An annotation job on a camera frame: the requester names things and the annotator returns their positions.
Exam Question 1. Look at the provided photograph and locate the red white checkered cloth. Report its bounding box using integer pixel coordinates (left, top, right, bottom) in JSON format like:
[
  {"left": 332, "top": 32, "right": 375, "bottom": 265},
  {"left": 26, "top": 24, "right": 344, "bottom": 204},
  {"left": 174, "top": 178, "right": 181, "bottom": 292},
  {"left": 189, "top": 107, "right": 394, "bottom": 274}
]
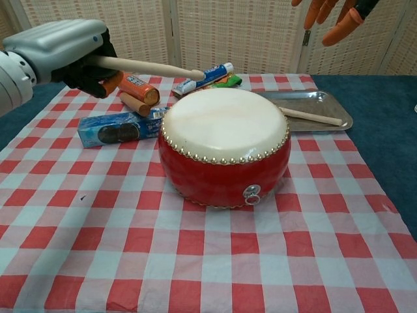
[{"left": 0, "top": 74, "right": 417, "bottom": 313}]

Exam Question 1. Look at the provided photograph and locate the orange cracker tube pack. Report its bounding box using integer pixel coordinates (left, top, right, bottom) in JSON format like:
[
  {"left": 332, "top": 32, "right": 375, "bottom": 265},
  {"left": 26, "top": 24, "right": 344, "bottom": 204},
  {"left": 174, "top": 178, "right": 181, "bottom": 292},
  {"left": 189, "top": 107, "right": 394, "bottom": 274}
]
[{"left": 117, "top": 72, "right": 160, "bottom": 106}]

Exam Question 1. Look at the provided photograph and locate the metal tray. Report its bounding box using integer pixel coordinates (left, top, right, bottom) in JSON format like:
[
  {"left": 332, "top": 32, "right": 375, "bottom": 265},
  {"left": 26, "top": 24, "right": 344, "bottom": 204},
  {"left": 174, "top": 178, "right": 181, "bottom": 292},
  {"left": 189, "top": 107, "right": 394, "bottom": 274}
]
[{"left": 255, "top": 90, "right": 354, "bottom": 132}]

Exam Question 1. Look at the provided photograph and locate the red drum with white skin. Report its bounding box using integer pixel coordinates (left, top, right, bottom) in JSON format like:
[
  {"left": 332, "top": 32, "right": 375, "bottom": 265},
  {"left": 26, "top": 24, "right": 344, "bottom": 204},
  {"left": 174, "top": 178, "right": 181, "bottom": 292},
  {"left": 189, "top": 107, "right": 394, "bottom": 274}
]
[{"left": 157, "top": 87, "right": 292, "bottom": 210}]

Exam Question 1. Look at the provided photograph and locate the wooden drumstick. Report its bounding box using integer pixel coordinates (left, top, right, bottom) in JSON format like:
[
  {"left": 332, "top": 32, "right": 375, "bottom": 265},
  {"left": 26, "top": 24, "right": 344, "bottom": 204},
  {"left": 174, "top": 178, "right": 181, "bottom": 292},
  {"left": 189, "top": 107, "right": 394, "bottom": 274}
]
[
  {"left": 92, "top": 55, "right": 208, "bottom": 81},
  {"left": 278, "top": 106, "right": 349, "bottom": 127}
]

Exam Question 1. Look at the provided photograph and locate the woven folding screen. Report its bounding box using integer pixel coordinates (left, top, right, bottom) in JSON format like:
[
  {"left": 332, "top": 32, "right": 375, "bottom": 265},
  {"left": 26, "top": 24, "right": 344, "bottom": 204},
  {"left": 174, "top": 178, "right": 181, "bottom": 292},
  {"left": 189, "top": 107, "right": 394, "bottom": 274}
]
[{"left": 0, "top": 0, "right": 417, "bottom": 84}]

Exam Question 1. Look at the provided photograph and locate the teal table cover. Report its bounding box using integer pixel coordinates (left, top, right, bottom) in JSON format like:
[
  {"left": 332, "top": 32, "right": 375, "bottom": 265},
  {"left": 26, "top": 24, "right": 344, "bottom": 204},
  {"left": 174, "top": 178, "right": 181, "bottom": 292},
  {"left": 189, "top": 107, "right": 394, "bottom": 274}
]
[{"left": 0, "top": 74, "right": 417, "bottom": 242}]

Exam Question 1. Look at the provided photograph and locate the blue cookie box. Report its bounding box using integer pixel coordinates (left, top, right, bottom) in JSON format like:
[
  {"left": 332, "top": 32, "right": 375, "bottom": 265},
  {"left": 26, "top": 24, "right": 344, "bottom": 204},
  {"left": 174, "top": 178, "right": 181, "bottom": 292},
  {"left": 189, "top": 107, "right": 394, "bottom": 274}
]
[{"left": 78, "top": 106, "right": 171, "bottom": 149}]

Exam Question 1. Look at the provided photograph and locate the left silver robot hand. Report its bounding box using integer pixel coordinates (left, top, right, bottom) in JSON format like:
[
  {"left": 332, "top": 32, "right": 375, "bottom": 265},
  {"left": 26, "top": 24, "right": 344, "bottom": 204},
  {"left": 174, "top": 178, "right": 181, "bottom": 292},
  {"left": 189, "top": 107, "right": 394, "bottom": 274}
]
[{"left": 1, "top": 19, "right": 124, "bottom": 99}]

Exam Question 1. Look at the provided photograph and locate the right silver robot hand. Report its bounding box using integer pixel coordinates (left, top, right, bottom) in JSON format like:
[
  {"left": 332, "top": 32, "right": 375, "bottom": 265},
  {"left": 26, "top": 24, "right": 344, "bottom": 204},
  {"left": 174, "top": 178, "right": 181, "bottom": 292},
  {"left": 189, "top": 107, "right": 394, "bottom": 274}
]
[{"left": 291, "top": 0, "right": 381, "bottom": 47}]

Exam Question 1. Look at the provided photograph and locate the brown sausage stick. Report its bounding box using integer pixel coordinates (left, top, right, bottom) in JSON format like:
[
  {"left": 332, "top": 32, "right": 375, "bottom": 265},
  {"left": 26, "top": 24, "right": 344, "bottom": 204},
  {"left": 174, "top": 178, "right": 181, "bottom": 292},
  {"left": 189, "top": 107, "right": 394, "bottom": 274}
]
[{"left": 119, "top": 92, "right": 152, "bottom": 117}]

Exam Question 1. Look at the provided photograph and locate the green orange snack packet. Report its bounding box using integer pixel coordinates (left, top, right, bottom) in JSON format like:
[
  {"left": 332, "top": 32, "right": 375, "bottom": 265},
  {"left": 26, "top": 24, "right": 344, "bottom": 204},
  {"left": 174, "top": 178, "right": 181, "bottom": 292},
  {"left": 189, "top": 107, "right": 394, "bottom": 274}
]
[{"left": 208, "top": 73, "right": 244, "bottom": 89}]

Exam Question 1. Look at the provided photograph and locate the blue white toothpaste tube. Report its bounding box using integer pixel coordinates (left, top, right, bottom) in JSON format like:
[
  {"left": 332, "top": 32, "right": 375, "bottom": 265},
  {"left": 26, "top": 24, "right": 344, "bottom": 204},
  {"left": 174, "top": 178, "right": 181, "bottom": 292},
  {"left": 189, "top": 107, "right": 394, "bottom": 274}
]
[{"left": 171, "top": 62, "right": 235, "bottom": 98}]

